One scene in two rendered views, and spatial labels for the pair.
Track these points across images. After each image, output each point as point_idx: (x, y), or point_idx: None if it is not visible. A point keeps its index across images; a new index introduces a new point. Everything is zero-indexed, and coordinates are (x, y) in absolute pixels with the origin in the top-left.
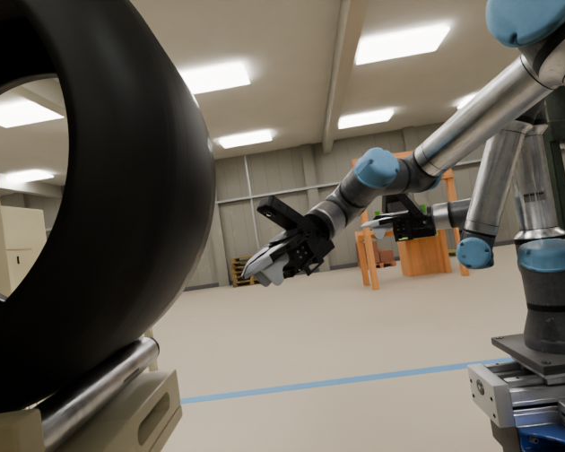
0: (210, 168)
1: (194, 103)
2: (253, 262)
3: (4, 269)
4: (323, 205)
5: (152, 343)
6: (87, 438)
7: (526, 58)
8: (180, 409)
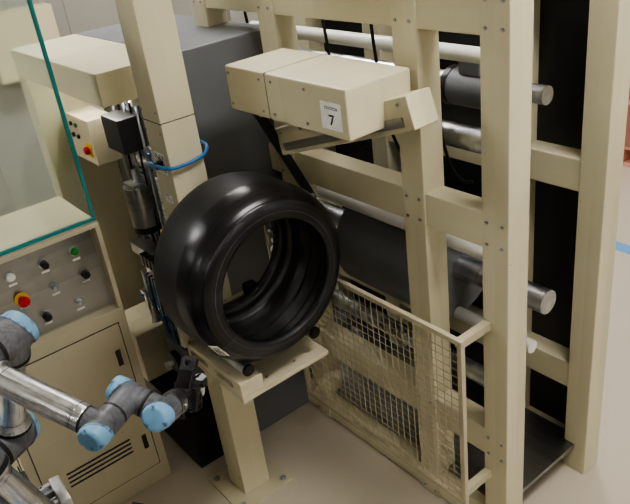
0: (179, 315)
1: (172, 287)
2: (197, 374)
3: (502, 301)
4: (167, 391)
5: (240, 367)
6: (213, 354)
7: (30, 350)
8: (242, 400)
